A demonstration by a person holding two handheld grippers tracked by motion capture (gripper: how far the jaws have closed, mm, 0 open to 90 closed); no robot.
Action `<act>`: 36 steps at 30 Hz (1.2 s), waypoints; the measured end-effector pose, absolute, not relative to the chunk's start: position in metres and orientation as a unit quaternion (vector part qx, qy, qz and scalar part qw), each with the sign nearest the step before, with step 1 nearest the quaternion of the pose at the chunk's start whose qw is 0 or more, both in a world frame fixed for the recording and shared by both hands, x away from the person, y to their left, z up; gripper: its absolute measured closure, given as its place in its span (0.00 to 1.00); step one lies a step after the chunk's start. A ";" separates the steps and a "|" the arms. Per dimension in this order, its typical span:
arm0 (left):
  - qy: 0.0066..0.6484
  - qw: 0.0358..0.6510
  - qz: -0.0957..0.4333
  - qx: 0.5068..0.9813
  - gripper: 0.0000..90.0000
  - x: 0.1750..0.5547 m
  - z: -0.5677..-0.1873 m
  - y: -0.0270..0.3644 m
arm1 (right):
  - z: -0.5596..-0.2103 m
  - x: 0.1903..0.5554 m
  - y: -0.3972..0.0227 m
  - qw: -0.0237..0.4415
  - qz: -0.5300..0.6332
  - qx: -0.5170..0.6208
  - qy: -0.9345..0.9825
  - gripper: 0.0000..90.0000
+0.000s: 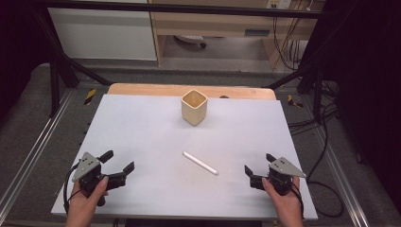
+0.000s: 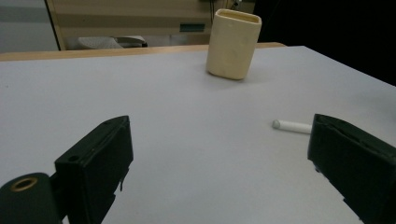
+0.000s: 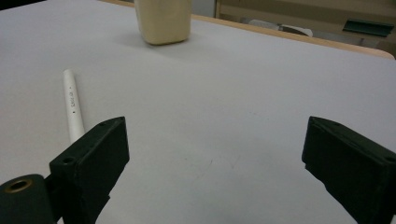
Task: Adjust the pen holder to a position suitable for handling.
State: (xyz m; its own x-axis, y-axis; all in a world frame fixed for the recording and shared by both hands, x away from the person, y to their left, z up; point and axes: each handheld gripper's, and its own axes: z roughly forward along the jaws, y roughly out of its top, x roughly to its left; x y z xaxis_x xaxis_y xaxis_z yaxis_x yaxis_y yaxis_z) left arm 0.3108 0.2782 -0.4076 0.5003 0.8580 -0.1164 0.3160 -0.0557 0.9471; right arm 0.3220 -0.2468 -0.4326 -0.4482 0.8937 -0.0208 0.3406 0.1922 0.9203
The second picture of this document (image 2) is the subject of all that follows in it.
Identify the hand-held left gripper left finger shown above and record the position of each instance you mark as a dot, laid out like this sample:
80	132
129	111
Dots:
93	165

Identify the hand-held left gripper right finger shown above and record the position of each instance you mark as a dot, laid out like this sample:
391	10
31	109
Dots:
355	161

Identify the white pen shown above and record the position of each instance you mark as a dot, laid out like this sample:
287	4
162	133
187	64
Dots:
292	126

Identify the cream pen holder cup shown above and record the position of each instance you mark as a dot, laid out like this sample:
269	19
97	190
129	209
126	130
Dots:
232	45

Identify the beige cabinet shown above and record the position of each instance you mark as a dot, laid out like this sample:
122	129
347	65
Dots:
134	18

